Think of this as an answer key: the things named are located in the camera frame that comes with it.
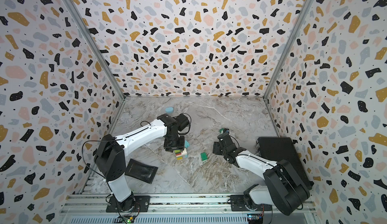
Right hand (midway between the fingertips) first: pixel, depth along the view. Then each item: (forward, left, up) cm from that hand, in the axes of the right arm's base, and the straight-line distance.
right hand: (217, 145), depth 91 cm
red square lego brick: (-8, +23, +3) cm, 24 cm away
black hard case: (-1, -38, +1) cm, 38 cm away
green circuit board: (-37, +42, -3) cm, 56 cm away
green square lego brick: (-5, +8, -4) cm, 11 cm away
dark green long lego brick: (+14, -3, -4) cm, 15 cm away
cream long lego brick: (-7, +19, +4) cm, 21 cm away
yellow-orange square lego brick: (-7, +23, -3) cm, 24 cm away
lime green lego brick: (-8, +22, 0) cm, 23 cm away
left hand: (-7, +20, +7) cm, 22 cm away
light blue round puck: (+30, +35, -2) cm, 46 cm away
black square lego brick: (-7, +22, +5) cm, 24 cm away
